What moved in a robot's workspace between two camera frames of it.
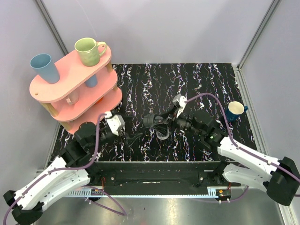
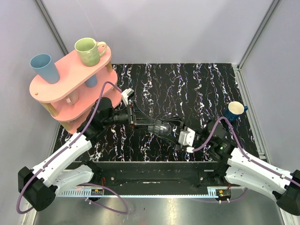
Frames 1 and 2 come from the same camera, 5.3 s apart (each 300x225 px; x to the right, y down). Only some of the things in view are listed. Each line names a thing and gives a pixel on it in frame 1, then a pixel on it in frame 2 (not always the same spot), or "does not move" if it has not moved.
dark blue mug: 235,111 does not move
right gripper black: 170,118 → 172,141
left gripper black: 126,137 → 131,115
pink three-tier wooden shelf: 82,94 does not move
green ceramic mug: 87,49 does not move
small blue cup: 92,82 does not move
